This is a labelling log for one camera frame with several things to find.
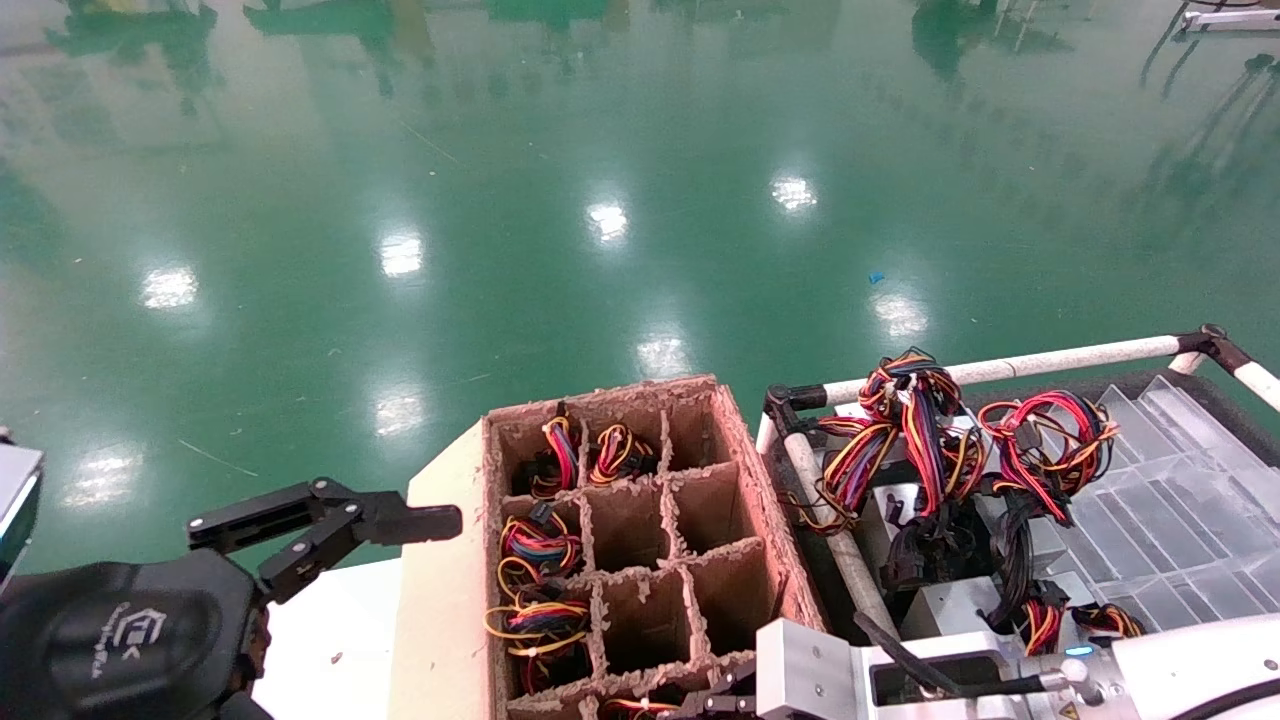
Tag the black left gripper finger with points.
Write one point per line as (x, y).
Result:
(402, 522)

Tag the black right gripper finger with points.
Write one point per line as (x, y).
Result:
(735, 706)

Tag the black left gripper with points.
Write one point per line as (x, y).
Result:
(130, 640)

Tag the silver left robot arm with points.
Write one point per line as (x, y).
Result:
(18, 500)

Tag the brown cardboard divider box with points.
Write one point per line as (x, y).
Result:
(620, 520)

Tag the black cart corner joint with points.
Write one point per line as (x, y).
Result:
(1210, 340)
(785, 400)

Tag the clear plastic compartment tray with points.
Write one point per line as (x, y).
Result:
(1180, 520)

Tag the white metal stand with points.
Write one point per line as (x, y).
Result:
(1230, 18)

